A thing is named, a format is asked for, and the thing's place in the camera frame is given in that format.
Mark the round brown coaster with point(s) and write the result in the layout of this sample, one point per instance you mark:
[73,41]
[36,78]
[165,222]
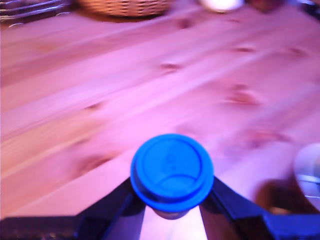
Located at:
[275,195]

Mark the small white round camera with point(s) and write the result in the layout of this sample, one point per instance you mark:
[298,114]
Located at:
[221,4]

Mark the woven wicker basket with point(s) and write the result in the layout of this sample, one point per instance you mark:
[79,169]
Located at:
[125,7]

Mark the blue coffee capsule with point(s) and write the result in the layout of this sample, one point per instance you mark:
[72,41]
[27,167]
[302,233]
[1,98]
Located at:
[172,170]

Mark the dark printed coffee mug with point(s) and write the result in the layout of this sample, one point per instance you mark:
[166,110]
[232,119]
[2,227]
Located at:
[308,170]

